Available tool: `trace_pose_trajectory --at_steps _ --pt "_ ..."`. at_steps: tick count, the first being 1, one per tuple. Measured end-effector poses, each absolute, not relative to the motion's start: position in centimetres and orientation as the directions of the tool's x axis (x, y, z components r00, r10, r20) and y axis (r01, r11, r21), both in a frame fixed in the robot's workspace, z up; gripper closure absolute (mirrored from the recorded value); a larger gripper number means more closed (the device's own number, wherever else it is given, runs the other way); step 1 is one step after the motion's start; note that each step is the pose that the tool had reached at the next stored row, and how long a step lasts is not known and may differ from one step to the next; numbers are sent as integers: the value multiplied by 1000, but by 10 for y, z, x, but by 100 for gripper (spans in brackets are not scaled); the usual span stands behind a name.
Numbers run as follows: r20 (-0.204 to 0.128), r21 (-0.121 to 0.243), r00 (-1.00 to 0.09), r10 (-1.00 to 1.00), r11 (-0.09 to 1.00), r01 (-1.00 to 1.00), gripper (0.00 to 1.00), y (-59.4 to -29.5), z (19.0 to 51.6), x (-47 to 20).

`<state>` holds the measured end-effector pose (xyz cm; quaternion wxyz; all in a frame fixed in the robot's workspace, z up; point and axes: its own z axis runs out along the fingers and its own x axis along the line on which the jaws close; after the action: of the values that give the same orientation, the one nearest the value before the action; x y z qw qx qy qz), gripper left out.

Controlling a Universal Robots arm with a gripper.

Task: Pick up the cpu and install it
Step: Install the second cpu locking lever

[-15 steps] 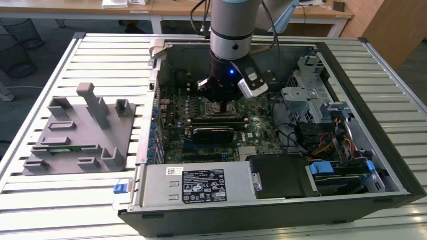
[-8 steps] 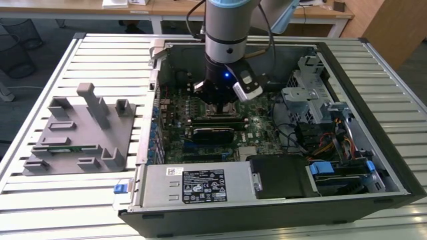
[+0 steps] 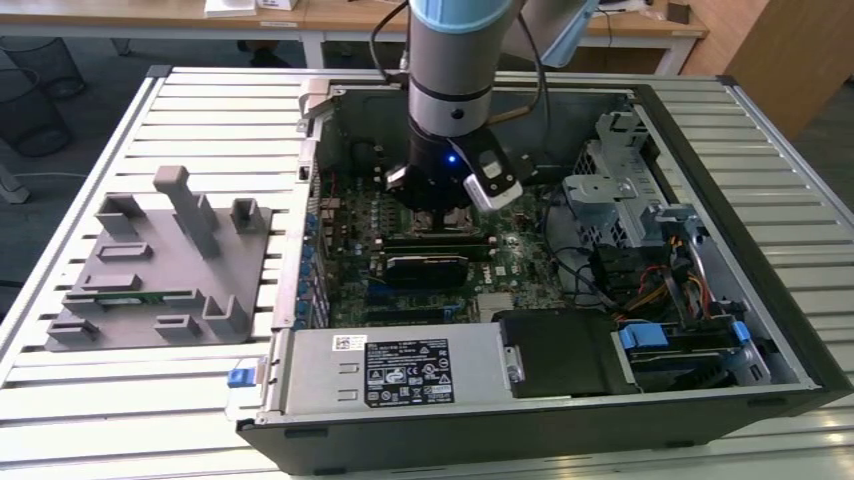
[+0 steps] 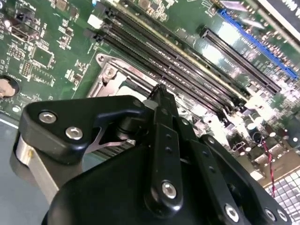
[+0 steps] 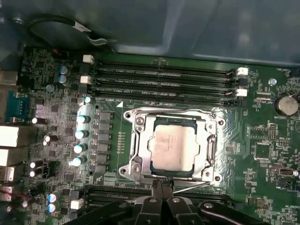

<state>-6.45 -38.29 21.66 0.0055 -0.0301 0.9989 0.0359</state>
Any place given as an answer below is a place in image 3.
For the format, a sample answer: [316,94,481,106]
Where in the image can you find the coloured power wire bundle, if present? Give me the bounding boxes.
[610,234,710,324]

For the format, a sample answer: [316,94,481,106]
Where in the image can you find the wooden cabinet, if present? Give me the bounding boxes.
[681,0,854,142]

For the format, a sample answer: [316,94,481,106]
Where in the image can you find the wooden desk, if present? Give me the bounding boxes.
[0,0,710,76]

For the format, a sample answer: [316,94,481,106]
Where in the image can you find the green motherboard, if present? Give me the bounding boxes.
[311,167,606,332]

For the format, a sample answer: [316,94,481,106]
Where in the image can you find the white furniture leg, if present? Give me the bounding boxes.
[0,162,32,205]

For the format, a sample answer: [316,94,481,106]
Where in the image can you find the blue disk carrier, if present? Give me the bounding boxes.
[617,323,671,359]

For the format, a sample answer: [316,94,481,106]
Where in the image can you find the black disk drive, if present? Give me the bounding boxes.
[626,347,743,395]

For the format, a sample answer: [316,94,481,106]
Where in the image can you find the black graphics card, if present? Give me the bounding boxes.
[383,253,473,291]

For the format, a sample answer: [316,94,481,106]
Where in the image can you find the black wire mesh bin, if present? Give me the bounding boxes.
[0,35,88,99]
[0,67,75,159]

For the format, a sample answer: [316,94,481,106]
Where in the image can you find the metal drive cage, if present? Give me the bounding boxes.
[558,110,710,254]

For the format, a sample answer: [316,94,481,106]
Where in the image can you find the metal socket cover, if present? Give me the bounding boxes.
[411,207,481,235]

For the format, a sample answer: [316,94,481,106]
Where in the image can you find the black PC case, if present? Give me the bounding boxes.
[226,77,854,479]

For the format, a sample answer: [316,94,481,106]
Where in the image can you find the black fan shroud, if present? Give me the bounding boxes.
[494,308,647,401]

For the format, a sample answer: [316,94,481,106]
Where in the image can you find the grey parts rack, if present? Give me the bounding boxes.
[44,164,275,354]

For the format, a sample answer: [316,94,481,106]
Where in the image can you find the black internal cable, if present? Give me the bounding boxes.
[539,183,619,307]

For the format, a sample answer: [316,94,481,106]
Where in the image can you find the CPU socket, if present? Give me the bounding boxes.
[407,207,485,238]

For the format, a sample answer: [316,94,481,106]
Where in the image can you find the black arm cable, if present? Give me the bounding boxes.
[368,0,412,92]
[511,7,554,169]

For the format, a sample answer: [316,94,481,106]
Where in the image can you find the black expansion slot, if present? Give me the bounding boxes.
[364,306,463,325]

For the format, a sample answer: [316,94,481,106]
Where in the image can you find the silver power supply unit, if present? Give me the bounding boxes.
[256,327,530,419]

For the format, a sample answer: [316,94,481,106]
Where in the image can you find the silver chipset heat sink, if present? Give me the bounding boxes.
[475,293,522,314]

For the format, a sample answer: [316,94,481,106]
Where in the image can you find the green RAM stick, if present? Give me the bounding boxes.
[66,288,196,306]

